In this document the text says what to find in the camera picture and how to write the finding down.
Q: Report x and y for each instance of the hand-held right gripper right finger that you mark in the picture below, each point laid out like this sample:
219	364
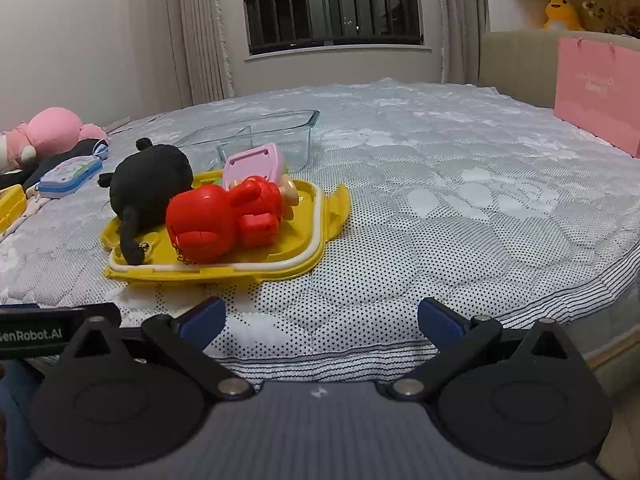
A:
441	321

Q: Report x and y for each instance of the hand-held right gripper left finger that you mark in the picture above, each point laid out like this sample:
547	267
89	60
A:
202	319

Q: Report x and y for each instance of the red plastic bear toy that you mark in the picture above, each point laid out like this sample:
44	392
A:
205	220

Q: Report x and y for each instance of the black plush toy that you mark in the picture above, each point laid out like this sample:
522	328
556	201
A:
150	180

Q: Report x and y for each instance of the pink purple toy case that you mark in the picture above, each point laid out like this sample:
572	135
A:
252	165

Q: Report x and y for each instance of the clear glass container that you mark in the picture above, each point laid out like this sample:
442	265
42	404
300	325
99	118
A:
280	135

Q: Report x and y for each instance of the person's blue pants leg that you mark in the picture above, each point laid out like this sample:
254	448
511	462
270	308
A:
20	410

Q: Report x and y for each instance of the yellow plastic box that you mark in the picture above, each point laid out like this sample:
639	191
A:
10	207

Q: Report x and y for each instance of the small cream doll figure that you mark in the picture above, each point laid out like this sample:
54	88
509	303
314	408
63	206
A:
291	195

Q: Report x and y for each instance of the blue toy tablet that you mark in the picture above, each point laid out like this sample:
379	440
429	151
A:
67	177

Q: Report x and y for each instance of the black cloth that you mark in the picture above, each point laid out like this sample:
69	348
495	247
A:
50	162

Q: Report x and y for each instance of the blue white face mask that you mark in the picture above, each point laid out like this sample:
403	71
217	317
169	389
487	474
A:
101	150

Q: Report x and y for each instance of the pink plush toy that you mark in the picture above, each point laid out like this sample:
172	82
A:
52	127

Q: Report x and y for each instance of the beige bed headboard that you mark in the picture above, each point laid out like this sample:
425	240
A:
515	65

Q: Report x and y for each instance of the pink paper bag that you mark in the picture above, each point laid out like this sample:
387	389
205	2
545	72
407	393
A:
597	92

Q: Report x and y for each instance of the beige curtain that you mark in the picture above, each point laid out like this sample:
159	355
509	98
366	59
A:
205	35
460	20

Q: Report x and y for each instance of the yellow duck plush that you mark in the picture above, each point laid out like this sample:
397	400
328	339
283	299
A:
561	14

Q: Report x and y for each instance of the dark barred window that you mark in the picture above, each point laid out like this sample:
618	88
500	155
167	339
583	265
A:
330	5

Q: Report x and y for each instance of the dried flower bouquet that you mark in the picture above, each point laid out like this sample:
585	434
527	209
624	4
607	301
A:
612	17

